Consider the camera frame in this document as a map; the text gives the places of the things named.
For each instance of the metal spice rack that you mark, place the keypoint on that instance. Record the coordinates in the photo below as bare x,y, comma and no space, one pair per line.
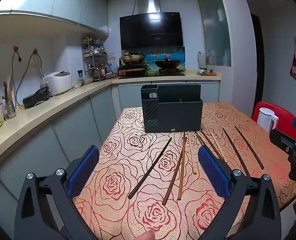
94,55

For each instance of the small kitchen knife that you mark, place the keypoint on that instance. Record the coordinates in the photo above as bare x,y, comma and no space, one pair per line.
200,73

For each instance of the bunch of wooden chopsticks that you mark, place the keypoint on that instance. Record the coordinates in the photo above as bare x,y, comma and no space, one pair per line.
132,194

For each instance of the dark glass bottle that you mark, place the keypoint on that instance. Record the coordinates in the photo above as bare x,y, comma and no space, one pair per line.
120,67

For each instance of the grey wall cabinets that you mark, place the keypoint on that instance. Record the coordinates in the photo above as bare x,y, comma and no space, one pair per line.
50,2

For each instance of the dark grey utensil holder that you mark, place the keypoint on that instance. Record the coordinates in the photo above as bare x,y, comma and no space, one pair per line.
177,117

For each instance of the golden wok with lid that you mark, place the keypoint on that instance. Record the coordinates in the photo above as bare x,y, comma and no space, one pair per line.
132,58

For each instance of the frosted glass panel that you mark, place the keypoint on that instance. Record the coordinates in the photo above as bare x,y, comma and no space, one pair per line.
214,30

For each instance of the red plastic stool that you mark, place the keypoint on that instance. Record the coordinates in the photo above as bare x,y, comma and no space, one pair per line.
285,115

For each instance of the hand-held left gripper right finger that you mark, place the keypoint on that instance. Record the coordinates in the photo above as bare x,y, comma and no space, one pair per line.
212,172

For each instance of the pepper grinder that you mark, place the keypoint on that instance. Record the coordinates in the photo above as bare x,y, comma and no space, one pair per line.
80,76

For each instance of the metal utensil cup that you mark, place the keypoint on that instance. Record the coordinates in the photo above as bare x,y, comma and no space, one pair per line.
11,110

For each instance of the clear plastic jug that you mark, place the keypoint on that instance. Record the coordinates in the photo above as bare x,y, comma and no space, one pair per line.
111,71

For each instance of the black range hood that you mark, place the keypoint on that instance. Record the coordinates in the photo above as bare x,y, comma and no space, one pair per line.
151,31

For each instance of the blue backsplash picture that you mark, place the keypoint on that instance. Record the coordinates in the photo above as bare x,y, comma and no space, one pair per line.
153,56

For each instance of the glass bowl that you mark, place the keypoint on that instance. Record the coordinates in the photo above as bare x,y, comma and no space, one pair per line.
88,80

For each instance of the orange cloth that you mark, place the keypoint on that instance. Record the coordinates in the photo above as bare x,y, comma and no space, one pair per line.
209,74

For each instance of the black induction cooker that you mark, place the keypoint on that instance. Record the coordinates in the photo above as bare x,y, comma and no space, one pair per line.
131,69

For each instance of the white rice cooker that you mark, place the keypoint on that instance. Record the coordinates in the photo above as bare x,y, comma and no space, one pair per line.
59,82

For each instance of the red patterned hanging bag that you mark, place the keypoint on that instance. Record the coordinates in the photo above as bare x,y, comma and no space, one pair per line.
294,70

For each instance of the bunch of kitchen utensils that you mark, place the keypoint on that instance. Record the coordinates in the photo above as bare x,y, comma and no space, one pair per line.
9,90

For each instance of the white electric kettle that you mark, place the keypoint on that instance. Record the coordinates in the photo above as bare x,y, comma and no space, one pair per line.
265,118

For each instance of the black electric griddle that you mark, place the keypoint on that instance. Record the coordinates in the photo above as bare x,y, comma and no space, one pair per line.
35,97

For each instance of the grey base cabinets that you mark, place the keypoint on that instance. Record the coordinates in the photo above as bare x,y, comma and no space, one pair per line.
70,135

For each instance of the beige kitchen countertop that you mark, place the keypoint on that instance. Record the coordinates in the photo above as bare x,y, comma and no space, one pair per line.
50,110

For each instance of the black gas stove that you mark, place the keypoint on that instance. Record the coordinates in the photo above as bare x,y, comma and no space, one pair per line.
163,75

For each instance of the person's left hand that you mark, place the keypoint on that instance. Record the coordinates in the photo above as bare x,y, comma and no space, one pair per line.
146,236

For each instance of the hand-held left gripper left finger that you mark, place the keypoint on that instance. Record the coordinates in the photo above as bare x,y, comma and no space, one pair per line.
84,170

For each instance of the black wok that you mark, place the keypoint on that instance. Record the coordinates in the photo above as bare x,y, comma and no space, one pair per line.
168,63

